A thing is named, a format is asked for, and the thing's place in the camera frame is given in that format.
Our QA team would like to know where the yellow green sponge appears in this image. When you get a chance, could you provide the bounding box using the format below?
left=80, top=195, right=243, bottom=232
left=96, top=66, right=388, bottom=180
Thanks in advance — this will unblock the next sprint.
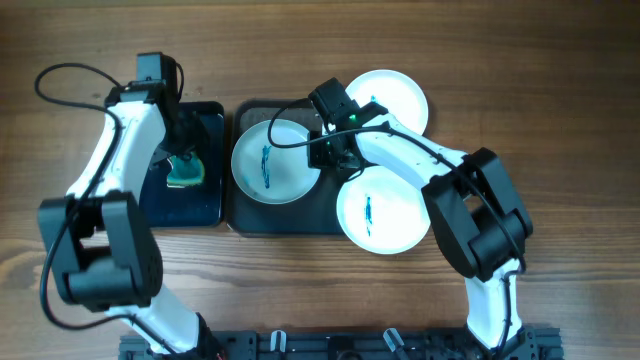
left=167, top=152, right=205, bottom=188

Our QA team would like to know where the white plate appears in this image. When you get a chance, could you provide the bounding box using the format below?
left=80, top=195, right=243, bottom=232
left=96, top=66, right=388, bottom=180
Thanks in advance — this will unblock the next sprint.
left=346, top=69, right=429, bottom=135
left=231, top=120, right=321, bottom=205
left=336, top=166, right=431, bottom=255

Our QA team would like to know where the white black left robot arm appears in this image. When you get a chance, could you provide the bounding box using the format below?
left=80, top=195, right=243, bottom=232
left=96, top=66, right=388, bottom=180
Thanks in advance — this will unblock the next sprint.
left=38, top=52, right=218, bottom=359

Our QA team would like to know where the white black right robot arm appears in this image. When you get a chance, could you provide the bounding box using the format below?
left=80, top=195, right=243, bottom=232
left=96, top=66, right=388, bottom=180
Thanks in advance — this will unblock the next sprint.
left=308, top=78, right=533, bottom=358

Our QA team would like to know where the black serving tray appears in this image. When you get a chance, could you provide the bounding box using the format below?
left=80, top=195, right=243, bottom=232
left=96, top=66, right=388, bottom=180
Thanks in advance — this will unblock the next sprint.
left=225, top=99, right=357, bottom=237

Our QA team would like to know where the black water basin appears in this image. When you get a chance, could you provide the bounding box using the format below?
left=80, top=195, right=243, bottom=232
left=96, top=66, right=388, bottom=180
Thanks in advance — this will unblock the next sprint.
left=139, top=101, right=225, bottom=228

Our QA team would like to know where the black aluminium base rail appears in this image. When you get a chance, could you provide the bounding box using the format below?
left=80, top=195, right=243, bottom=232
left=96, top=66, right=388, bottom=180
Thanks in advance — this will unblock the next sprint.
left=118, top=326, right=565, bottom=360

